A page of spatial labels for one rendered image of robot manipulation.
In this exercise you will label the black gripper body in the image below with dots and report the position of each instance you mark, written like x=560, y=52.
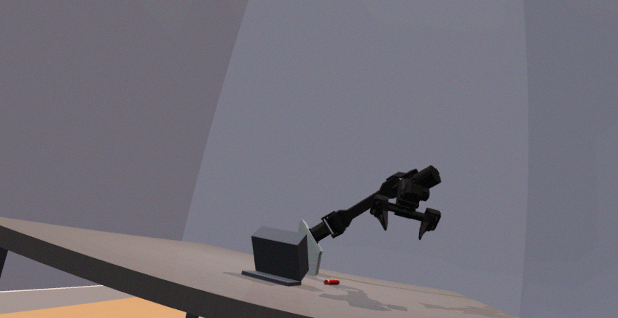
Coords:
x=405, y=209

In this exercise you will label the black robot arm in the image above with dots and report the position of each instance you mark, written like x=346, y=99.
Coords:
x=416, y=188

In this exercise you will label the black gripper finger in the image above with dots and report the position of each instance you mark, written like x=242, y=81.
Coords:
x=427, y=224
x=382, y=213

